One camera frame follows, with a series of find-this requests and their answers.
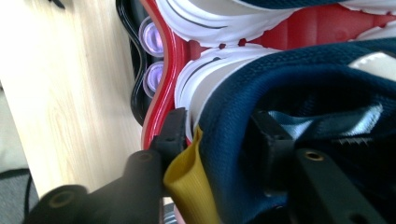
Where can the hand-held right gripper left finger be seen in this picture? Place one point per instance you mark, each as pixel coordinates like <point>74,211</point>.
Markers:
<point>174,133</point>

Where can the red and black shoe rack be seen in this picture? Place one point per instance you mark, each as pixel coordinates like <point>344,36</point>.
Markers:
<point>311,28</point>

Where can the navy and white sneaker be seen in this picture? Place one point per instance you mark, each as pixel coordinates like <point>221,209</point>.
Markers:
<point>218,18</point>
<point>236,124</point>

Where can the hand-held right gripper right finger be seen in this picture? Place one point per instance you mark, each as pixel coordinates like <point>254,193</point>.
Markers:
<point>271,155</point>

